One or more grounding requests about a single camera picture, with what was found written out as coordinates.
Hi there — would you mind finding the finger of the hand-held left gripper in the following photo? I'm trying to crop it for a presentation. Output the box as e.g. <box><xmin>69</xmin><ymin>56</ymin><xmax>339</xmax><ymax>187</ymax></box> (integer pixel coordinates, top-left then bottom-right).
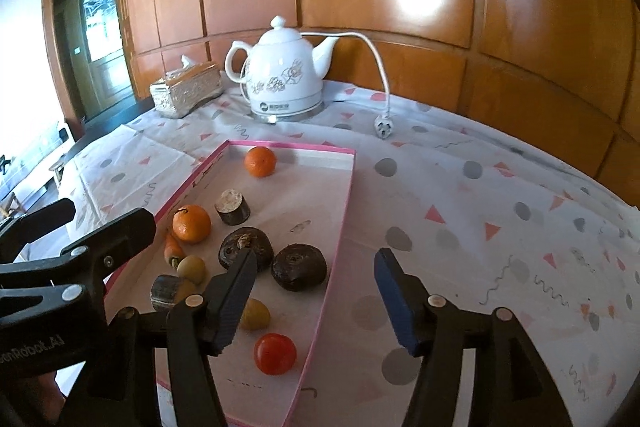
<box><xmin>0</xmin><ymin>198</ymin><xmax>77</xmax><ymax>260</ymax></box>
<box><xmin>0</xmin><ymin>207</ymin><xmax>157</xmax><ymax>308</ymax></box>

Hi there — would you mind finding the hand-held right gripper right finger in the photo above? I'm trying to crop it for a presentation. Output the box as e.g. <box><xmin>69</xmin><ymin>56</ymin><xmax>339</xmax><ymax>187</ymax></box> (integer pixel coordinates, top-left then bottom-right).
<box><xmin>374</xmin><ymin>248</ymin><xmax>573</xmax><ymax>427</ymax></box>

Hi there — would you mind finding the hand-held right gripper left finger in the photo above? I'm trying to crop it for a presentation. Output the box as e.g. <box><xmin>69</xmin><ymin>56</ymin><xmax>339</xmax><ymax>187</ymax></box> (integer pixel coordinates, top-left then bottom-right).
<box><xmin>75</xmin><ymin>248</ymin><xmax>258</xmax><ymax>427</ymax></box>

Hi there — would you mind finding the round tan fruit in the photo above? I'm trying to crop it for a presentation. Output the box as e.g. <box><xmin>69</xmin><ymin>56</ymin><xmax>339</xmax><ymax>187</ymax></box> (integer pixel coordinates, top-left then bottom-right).
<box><xmin>177</xmin><ymin>255</ymin><xmax>207</xmax><ymax>285</ymax></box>
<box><xmin>239</xmin><ymin>298</ymin><xmax>272</xmax><ymax>332</ymax></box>

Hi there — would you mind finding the red tomato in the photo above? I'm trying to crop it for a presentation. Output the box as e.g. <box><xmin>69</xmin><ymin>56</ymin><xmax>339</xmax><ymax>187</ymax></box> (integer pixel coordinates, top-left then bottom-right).
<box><xmin>253</xmin><ymin>332</ymin><xmax>297</xmax><ymax>376</ymax></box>

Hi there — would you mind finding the dark sugarcane piece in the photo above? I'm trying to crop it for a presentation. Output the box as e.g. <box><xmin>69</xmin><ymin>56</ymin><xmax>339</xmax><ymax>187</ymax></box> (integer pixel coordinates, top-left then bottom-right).
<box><xmin>215</xmin><ymin>189</ymin><xmax>251</xmax><ymax>227</ymax></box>
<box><xmin>151</xmin><ymin>274</ymin><xmax>198</xmax><ymax>313</ymax></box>

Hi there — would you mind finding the dark brown water chestnut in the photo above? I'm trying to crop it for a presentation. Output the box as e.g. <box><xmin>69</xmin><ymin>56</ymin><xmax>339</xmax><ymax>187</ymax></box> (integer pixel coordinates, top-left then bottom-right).
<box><xmin>271</xmin><ymin>244</ymin><xmax>328</xmax><ymax>292</ymax></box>
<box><xmin>219</xmin><ymin>227</ymin><xmax>274</xmax><ymax>271</ymax></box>

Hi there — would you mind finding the pink-edged shallow box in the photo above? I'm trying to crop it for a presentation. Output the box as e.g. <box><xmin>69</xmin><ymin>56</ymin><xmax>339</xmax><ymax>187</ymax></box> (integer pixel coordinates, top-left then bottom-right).
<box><xmin>102</xmin><ymin>140</ymin><xmax>357</xmax><ymax>427</ymax></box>

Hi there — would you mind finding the orange mandarin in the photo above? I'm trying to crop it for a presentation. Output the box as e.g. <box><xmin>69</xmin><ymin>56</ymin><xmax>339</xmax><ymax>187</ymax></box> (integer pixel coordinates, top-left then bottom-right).
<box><xmin>172</xmin><ymin>204</ymin><xmax>212</xmax><ymax>244</ymax></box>
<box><xmin>244</xmin><ymin>146</ymin><xmax>277</xmax><ymax>178</ymax></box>

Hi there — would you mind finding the small orange carrot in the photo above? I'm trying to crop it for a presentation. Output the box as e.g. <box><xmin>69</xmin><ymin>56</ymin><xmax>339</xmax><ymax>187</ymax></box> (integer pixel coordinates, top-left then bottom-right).
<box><xmin>165</xmin><ymin>234</ymin><xmax>186</xmax><ymax>269</ymax></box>

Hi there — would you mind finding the patterned white tablecloth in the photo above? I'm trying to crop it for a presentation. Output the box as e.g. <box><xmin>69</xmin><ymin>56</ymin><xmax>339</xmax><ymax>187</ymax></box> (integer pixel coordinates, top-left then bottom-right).
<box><xmin>57</xmin><ymin>79</ymin><xmax>640</xmax><ymax>427</ymax></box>

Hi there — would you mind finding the silver embossed tissue box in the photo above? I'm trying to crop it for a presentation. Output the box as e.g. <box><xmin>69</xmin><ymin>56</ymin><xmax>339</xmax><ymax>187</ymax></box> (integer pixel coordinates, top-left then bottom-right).
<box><xmin>149</xmin><ymin>55</ymin><xmax>224</xmax><ymax>120</ymax></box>

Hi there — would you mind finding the wooden glass door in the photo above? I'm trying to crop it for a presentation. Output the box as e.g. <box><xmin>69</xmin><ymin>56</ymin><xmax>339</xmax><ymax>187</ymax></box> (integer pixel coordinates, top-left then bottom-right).
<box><xmin>42</xmin><ymin>0</ymin><xmax>137</xmax><ymax>124</ymax></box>

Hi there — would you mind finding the white floral electric kettle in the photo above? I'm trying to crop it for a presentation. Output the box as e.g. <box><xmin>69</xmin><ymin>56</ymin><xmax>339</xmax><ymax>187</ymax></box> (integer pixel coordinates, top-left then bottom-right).
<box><xmin>224</xmin><ymin>15</ymin><xmax>341</xmax><ymax>124</ymax></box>

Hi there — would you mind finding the white power cord with plug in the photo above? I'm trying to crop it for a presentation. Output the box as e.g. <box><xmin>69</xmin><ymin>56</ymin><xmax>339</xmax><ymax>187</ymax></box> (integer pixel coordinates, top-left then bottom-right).
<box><xmin>320</xmin><ymin>32</ymin><xmax>396</xmax><ymax>140</ymax></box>

